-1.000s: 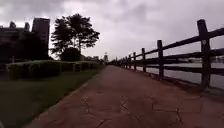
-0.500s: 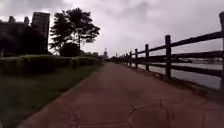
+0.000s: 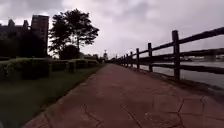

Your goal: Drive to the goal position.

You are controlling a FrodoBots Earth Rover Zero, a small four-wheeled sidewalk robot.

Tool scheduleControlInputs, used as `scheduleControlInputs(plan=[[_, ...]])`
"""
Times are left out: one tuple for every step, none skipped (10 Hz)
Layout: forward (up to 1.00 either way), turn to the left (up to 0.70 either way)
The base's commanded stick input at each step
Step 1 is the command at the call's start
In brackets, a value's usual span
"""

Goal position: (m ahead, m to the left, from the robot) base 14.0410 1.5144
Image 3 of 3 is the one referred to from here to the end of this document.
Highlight grey water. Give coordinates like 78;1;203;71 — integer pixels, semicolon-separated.
131;60;224;90

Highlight low green hedge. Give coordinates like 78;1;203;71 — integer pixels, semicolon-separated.
0;57;103;82

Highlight dark wooden rail fence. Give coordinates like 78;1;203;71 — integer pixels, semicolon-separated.
109;26;224;81

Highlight grass strip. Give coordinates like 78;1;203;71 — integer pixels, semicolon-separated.
0;64;107;128

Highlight group of trees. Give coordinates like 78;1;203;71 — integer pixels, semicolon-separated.
48;8;101;61

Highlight tall buildings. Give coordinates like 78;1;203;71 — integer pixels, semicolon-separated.
0;14;50;58

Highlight red paved path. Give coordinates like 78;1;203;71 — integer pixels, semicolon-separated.
21;63;224;128

